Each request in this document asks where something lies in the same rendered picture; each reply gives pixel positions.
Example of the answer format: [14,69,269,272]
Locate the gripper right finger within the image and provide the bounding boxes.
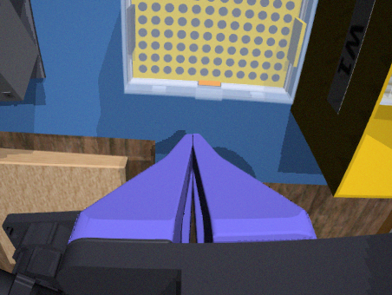
[193,134,317,243]

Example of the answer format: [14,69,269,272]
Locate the blue bench mat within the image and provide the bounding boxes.
[0,0,327,185]

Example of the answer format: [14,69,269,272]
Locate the yellow open-top bin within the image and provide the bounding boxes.
[291,0,392,198]

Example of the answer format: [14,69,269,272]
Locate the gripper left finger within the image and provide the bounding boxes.
[69,134,193,243]

